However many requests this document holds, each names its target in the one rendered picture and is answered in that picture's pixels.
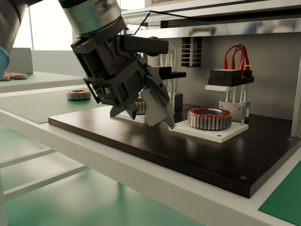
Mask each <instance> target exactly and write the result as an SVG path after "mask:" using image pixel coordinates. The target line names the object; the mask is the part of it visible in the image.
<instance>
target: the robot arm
mask: <svg viewBox="0 0 301 226"><path fill-rule="evenodd" d="M41 1H44V0H0V79H1V77H2V75H3V72H4V70H5V69H6V68H7V67H8V66H9V63H10V58H9V57H10V54H11V51H12V48H13V45H14V42H15V40H16V37H17V34H18V31H19V29H20V26H21V23H22V20H23V18H24V15H25V12H26V9H27V8H28V7H30V6H32V5H34V4H37V3H39V2H41ZM58 2H59V3H60V5H61V7H62V9H63V11H64V13H65V15H66V17H67V19H68V21H69V23H70V25H71V27H72V28H73V30H74V32H75V33H76V34H78V35H79V39H78V40H77V41H75V42H74V43H72V44H71V45H70V47H71V48H72V50H73V52H74V54H75V56H76V57H77V59H78V61H79V62H80V64H81V66H82V68H83V69H84V71H85V73H86V76H85V77H84V78H83V80H84V82H85V83H86V85H87V87H88V88H89V90H90V92H91V93H92V95H93V97H94V99H95V101H96V102H97V103H99V102H102V104H107V105H111V106H112V108H111V110H110V116H111V117H115V116H116V115H118V114H120V113H121V112H123V111H125V110H126V111H127V113H128V114H129V116H130V117H131V118H132V119H133V120H134V119H135V117H136V114H137V110H138V109H137V107H136V105H135V102H136V99H137V98H138V97H139V96H140V95H139V92H140V91H141V90H142V89H143V88H144V86H146V87H147V89H145V90H143V91H142V92H141V99H142V101H143V102H144V104H145V105H146V114H145V117H144V121H145V123H146V124H147V125H148V126H149V127H153V126H155V125H156V124H158V123H159V122H161V121H162V120H164V119H165V122H166V123H167V124H168V125H169V127H170V128H171V129H173V128H174V127H175V122H174V115H173V110H172V106H171V103H170V97H169V95H168V92H167V89H166V87H165V85H164V83H163V81H162V79H161V78H160V77H159V75H158V74H157V73H156V72H155V71H154V70H153V69H152V67H151V66H150V65H148V63H147V60H145V59H144V58H143V57H142V56H141V54H138V53H137V52H139V53H146V54H147V55H148V56H150V57H156V56H158V55H159V54H167V53H168V46H169V42H168V41H167V40H162V39H160V38H158V37H156V36H150V37H148V38H146V37H139V36H132V35H118V34H119V33H120V32H121V31H122V30H123V29H124V28H125V26H126V24H125V22H124V20H123V17H122V16H121V12H122V11H121V9H120V7H119V4H118V2H117V0H58ZM90 84H91V85H92V88H91V86H90ZM92 89H93V90H94V91H95V93H96V94H97V96H96V95H95V93H94V92H93V90H92Z"/></svg>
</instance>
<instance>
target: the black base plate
mask: <svg viewBox="0 0 301 226"><path fill-rule="evenodd" d="M111 108H112V106H111V105H109V106H104V107H99V108H94V109H88V110H83V111H78V112H73V113H67V114H62V115H57V116H52V117H48V123H49V124H51V125H53V126H56V127H59V128H61V129H64V130H67V131H70V132H72V133H75V134H77V135H80V136H83V137H85V138H88V139H91V140H93V141H96V142H99V143H102V144H104V145H107V146H109V147H112V148H115V149H117V150H120V151H123V152H125V153H128V154H131V155H133V156H136V157H139V158H142V159H144V160H146V161H149V162H152V163H155V164H158V165H160V166H163V167H165V168H168V169H171V170H174V171H176V172H179V173H181V174H184V175H187V176H190V177H192V178H195V179H197V180H200V181H203V182H205V183H208V184H211V185H213V186H216V187H219V188H222V189H224V190H227V191H229V192H232V193H235V194H237V195H240V196H243V197H245V198H248V199H250V198H251V197H252V196H253V195H254V194H255V192H256V191H257V190H258V189H259V188H260V187H261V186H262V185H263V184H264V183H265V182H266V181H267V180H268V179H269V178H270V177H271V176H272V175H273V174H274V173H275V172H276V171H277V170H278V169H279V168H280V167H281V166H282V165H283V164H284V163H285V162H286V161H287V160H288V159H289V158H290V157H291V156H292V155H293V154H294V153H295V152H296V151H297V150H298V149H299V148H300V147H301V138H299V137H297V136H296V137H293V136H291V129H292V120H286V119H280V118H274V117H266V116H260V115H255V114H249V119H248V120H247V121H245V124H247V125H249V128H248V129H247V130H245V131H243V132H241V133H239V134H237V135H236V136H234V137H232V138H230V139H228V140H226V141H224V142H222V143H218V142H215V141H211V140H207V139H202V138H199V137H195V136H191V135H186V134H183V133H179V132H175V131H171V130H169V125H168V124H167V123H166V122H165V119H164V120H162V121H161V122H159V123H158V124H156V125H155V126H153V127H149V126H148V125H147V124H146V123H139V122H135V121H131V120H127V119H123V118H120V117H111V116H110V110H111ZM194 108H203V106H198V105H192V104H184V103H183V108H182V109H177V110H174V111H175V114H174V122H175V124H176V123H179V122H182V121H185V120H187V119H188V111H190V110H191V109H194ZM204 108H206V107H204Z"/></svg>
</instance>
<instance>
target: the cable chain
mask: <svg viewBox="0 0 301 226"><path fill-rule="evenodd" d="M190 39H191V37H182V44H190ZM193 43H195V44H194V45H193V48H202V45H199V44H200V43H202V37H193ZM181 48H190V45H182V46H181ZM201 52H202V50H201V49H193V53H201ZM181 53H190V49H182V50H181ZM181 57H190V54H182V55H181ZM200 57H201V54H193V58H196V59H193V60H192V62H201V59H197V58H200ZM189 61H190V59H189V58H182V59H181V62H189ZM181 66H182V67H183V68H189V67H194V68H204V67H201V63H193V64H192V66H189V63H181Z"/></svg>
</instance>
